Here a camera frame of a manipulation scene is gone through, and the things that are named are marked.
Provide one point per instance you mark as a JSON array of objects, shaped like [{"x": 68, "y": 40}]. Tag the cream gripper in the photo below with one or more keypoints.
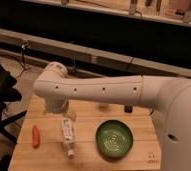
[{"x": 67, "y": 113}]

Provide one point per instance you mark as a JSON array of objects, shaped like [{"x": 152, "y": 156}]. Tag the green ceramic bowl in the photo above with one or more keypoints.
[{"x": 114, "y": 139}]

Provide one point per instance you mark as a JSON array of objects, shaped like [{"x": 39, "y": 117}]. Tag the translucent plastic cup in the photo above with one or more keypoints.
[{"x": 103, "y": 106}]

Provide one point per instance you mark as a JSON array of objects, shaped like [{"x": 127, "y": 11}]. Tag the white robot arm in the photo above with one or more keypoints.
[{"x": 171, "y": 96}]

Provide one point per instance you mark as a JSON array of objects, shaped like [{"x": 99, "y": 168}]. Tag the clear plastic bottle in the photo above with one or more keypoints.
[{"x": 68, "y": 136}]

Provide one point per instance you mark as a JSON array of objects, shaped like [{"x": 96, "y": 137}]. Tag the black rectangular remote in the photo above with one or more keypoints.
[{"x": 128, "y": 109}]

